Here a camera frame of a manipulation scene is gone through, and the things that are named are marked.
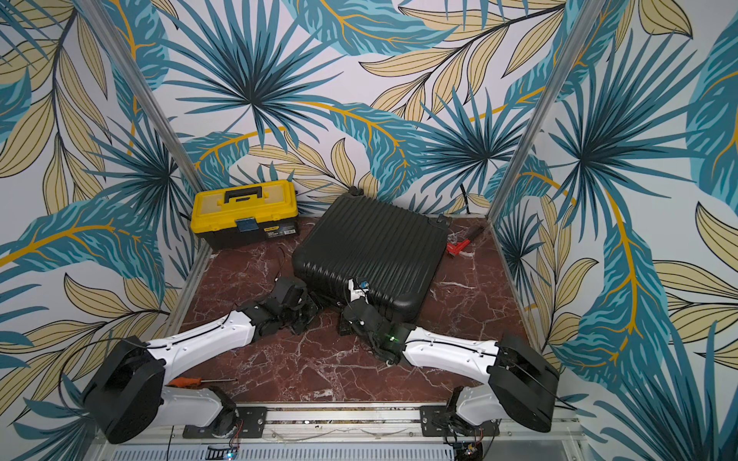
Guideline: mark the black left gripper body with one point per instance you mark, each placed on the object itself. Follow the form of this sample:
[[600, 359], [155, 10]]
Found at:
[[307, 310]]

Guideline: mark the red pipe wrench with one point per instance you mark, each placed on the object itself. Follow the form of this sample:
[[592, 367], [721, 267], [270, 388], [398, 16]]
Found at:
[[454, 249]]

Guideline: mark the orange handled screwdriver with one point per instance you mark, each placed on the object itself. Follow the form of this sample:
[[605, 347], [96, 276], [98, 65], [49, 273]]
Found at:
[[184, 382]]

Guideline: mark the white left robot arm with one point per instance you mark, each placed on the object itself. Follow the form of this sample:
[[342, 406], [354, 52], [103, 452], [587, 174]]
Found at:
[[133, 390]]

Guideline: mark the yellow and black toolbox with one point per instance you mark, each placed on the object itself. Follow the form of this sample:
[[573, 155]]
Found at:
[[238, 216]]

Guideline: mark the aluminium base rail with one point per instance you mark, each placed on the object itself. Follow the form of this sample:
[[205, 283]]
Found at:
[[354, 431]]

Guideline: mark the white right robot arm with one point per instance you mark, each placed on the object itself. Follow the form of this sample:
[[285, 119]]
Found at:
[[515, 381]]

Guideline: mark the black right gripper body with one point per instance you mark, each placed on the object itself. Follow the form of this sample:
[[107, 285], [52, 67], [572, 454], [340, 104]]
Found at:
[[352, 314]]

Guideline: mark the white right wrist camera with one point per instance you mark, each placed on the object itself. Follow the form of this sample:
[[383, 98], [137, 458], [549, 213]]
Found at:
[[358, 291]]

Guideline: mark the black hard-shell suitcase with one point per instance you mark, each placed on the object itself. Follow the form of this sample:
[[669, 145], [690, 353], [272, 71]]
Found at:
[[395, 251]]

